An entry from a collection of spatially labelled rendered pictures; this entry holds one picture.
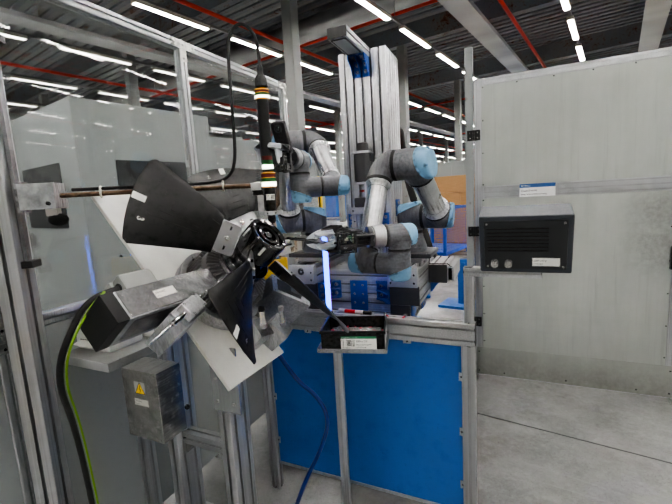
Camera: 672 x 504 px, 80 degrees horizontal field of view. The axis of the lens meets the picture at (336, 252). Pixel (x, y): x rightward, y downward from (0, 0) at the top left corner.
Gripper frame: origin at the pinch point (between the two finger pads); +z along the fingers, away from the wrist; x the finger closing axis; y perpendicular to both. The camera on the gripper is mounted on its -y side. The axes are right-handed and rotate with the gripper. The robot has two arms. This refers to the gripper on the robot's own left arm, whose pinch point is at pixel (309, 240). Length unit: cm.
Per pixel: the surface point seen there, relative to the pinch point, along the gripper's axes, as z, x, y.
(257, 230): 16.5, -7.3, 14.9
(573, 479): -113, 119, 2
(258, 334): 18.8, 21.3, 19.8
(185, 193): 33.6, -18.8, 18.2
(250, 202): 17.8, -13.5, 0.0
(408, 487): -33, 101, 4
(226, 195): 24.8, -15.7, -3.5
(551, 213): -68, -8, 26
